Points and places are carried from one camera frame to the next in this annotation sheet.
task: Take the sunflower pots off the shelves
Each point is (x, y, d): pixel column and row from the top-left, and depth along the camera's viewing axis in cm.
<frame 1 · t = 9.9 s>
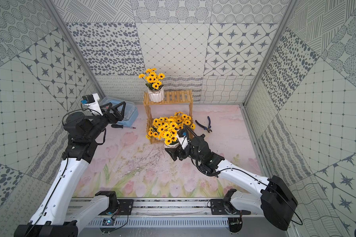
left hand: (121, 103, 64), fingers open
right hand: (172, 144, 76), fingers open
top right sunflower pot: (171, 139, 66), point 31 cm above the table
bottom left sunflower pot: (159, 128, 70), point 32 cm above the table
bottom right sunflower pot: (180, 119, 92), point 18 cm above the table
blue handled pliers: (204, 128, 110), on the table

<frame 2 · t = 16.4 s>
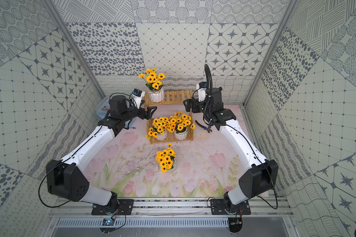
left hand: (153, 104, 78), fingers open
right hand: (191, 103, 78), fingers open
top right sunflower pot: (165, 158, 75), point 18 cm above the table
the other named things where they were.

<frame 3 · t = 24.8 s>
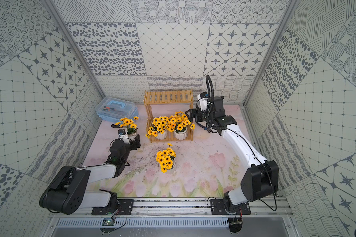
left hand: (135, 135, 89), fingers open
right hand: (192, 113, 81), fingers open
top left sunflower pot: (130, 124, 85), point 21 cm above the table
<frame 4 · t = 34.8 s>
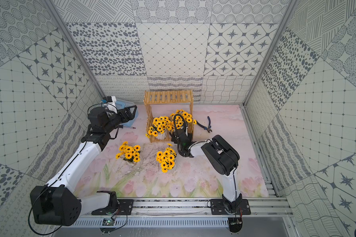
left hand: (134, 107, 76), fingers open
right hand: (180, 134, 100), fingers open
top left sunflower pot: (129, 153, 78), point 17 cm above the table
